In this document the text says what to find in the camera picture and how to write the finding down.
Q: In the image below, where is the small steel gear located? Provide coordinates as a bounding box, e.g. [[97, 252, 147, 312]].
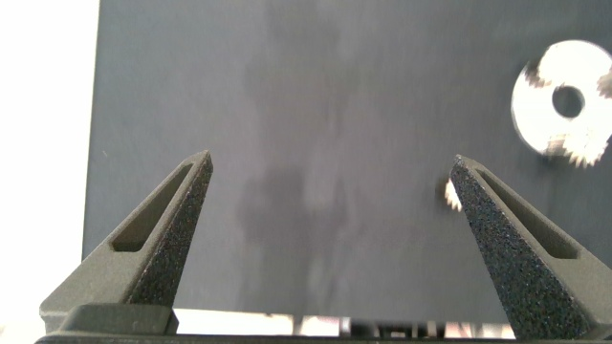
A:
[[443, 179, 464, 213]]

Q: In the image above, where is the large steel gear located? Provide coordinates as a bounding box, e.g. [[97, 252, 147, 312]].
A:
[[544, 129, 609, 169]]

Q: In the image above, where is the round white plate with pins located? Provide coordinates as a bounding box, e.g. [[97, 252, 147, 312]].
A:
[[510, 39, 612, 168]]

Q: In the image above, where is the dark mat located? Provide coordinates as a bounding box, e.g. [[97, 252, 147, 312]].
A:
[[81, 0, 612, 326]]

